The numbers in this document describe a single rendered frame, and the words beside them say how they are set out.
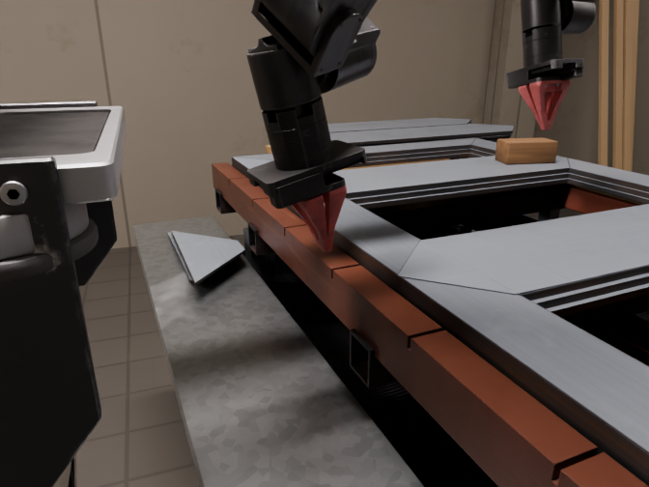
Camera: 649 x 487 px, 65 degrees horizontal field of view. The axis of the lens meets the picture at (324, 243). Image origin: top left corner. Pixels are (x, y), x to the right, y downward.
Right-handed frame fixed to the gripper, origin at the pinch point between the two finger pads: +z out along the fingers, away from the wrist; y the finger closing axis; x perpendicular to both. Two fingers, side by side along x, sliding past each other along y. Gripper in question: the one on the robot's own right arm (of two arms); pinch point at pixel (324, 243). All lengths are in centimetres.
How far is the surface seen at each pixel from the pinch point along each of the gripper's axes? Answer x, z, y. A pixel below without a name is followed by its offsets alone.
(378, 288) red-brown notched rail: -1.2, 8.7, -5.6
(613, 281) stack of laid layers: 10.5, 13.5, -29.7
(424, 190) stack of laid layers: -33, 15, -35
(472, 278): 4.8, 8.7, -14.4
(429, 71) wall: -242, 37, -187
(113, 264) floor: -238, 84, 35
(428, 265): -0.5, 8.2, -12.3
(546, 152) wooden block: -38, 20, -71
